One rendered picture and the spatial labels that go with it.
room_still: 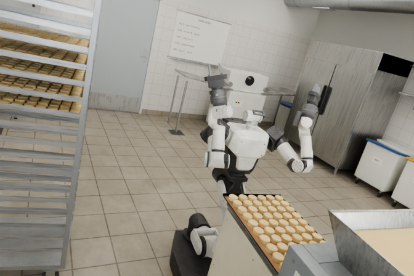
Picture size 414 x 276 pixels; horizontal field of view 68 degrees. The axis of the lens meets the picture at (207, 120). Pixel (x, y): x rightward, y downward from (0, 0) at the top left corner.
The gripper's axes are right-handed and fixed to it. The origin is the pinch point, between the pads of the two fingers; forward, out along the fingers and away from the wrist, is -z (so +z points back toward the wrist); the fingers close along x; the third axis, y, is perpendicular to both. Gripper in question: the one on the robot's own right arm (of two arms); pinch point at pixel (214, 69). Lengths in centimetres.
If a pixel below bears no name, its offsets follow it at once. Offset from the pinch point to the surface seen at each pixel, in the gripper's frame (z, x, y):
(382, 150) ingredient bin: 131, 196, -322
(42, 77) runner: -7, -86, 20
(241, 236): 86, 5, 15
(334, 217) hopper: 53, 39, 72
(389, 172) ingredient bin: 161, 197, -309
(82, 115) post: 15, -73, 11
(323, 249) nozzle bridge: 66, 36, 68
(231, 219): 81, -1, 4
